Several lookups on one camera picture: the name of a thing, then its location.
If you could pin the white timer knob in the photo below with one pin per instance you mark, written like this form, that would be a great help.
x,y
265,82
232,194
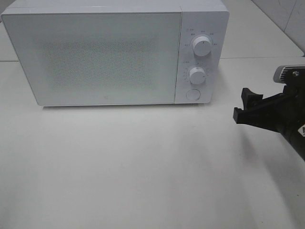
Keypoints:
x,y
197,75

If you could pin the upper white power knob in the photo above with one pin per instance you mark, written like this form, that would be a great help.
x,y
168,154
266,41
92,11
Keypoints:
x,y
202,45

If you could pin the round white door button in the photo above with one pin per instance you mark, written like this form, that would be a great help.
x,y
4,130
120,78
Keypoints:
x,y
193,95

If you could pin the white microwave oven body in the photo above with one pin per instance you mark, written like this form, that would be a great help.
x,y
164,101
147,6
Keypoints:
x,y
208,17

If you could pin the white microwave door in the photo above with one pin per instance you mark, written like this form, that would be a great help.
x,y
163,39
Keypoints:
x,y
95,59

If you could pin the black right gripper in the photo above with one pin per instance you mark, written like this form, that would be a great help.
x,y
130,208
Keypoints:
x,y
283,113

